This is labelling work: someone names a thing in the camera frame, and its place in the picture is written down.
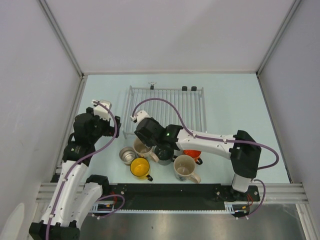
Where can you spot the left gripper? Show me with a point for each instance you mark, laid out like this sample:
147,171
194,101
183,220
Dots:
109,129

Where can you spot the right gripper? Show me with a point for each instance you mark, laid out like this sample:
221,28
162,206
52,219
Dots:
143,138

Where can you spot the beige floral mug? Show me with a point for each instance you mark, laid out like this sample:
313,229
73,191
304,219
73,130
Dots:
143,151

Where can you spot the beige patterned mug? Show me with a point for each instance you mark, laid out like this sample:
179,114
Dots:
185,169

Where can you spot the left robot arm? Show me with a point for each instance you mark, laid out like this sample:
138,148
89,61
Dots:
66,211

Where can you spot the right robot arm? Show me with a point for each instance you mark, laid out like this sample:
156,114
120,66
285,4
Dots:
240,148

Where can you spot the dark grey mug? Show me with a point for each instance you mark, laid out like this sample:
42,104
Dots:
165,156

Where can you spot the stainless steel cup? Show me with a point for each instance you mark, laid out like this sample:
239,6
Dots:
127,155

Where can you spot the yellow mug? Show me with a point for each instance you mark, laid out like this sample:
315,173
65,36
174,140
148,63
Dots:
140,168

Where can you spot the orange mug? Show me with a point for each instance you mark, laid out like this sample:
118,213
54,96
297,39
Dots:
195,154

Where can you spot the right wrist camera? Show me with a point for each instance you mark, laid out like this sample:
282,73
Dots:
139,116

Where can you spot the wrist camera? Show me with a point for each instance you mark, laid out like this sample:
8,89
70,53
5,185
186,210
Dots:
139,116
99,109

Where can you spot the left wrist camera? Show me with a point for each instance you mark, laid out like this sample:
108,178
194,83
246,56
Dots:
99,109

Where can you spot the metal wire dish rack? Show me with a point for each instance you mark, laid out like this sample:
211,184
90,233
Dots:
189,102

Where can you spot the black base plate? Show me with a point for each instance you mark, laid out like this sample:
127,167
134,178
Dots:
180,196

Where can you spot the slotted cable duct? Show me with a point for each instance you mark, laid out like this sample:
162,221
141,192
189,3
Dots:
106,208

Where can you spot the aluminium frame rail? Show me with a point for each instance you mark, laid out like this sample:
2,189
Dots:
276,193

